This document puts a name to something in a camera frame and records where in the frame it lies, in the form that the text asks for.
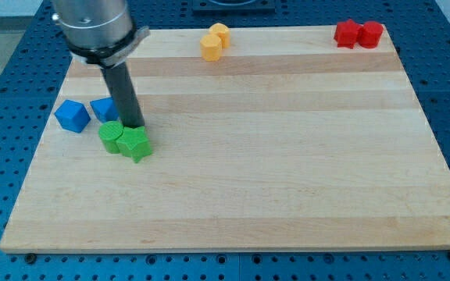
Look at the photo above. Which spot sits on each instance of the blue triangle block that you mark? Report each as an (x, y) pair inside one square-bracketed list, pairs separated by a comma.
[(104, 110)]

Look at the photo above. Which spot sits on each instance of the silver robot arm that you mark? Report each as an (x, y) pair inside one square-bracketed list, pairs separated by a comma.
[(98, 32)]

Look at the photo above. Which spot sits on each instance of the blue cube block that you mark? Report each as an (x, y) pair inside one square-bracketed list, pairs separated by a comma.
[(72, 116)]

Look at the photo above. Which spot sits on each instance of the wooden board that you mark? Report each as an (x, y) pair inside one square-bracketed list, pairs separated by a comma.
[(287, 143)]

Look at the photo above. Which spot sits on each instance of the green star block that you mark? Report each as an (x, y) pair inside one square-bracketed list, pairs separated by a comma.
[(134, 143)]

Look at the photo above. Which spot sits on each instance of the yellow hexagon block front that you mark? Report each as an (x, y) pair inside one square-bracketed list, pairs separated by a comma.
[(211, 47)]

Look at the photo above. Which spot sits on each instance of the yellow hexagon block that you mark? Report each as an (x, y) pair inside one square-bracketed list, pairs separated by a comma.
[(211, 47), (223, 32)]

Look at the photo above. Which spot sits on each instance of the yellow hexagon block rear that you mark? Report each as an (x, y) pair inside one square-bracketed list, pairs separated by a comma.
[(223, 32)]

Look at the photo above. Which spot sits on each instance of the green cylinder block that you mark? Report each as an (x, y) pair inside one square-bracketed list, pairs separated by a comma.
[(109, 133)]

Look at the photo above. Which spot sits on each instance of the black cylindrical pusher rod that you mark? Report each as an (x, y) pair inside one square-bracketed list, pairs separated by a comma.
[(121, 89)]

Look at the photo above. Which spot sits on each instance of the red star block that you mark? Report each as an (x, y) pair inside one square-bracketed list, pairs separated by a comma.
[(347, 33)]

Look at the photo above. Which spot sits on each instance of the red cylinder block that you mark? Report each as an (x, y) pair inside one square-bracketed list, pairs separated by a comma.
[(370, 34)]

